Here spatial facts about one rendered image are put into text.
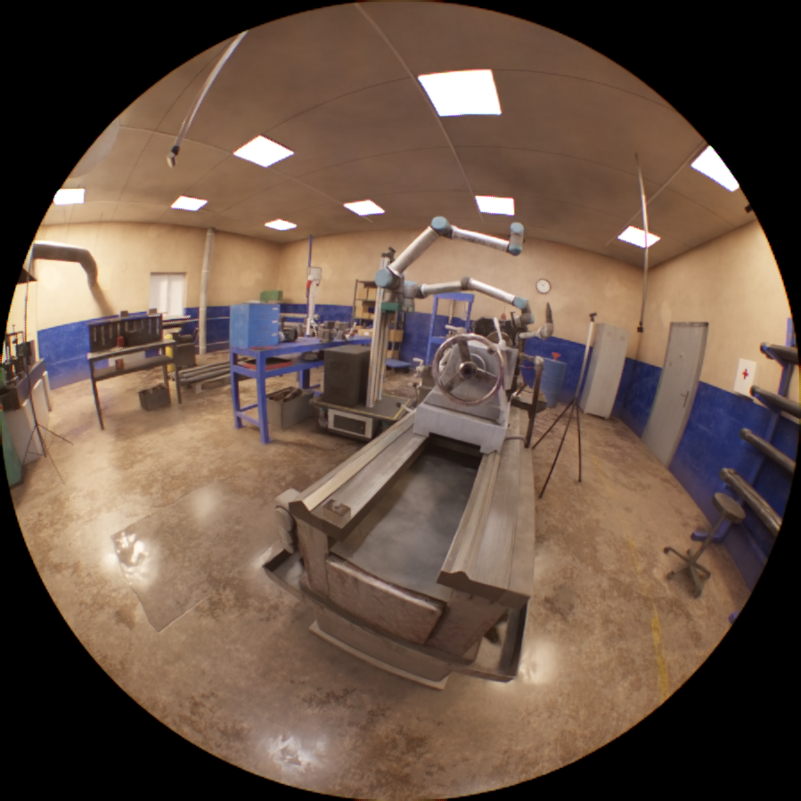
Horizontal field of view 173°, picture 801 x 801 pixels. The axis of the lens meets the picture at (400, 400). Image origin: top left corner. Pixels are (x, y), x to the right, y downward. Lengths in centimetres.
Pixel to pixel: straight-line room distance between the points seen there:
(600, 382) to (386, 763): 576
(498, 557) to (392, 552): 24
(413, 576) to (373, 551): 11
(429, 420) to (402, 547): 43
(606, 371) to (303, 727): 594
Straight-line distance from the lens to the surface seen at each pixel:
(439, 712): 126
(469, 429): 86
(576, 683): 153
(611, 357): 572
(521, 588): 53
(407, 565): 62
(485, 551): 55
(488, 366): 87
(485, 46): 253
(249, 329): 246
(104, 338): 423
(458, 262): 617
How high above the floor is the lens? 123
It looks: 18 degrees down
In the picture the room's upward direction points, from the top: 7 degrees clockwise
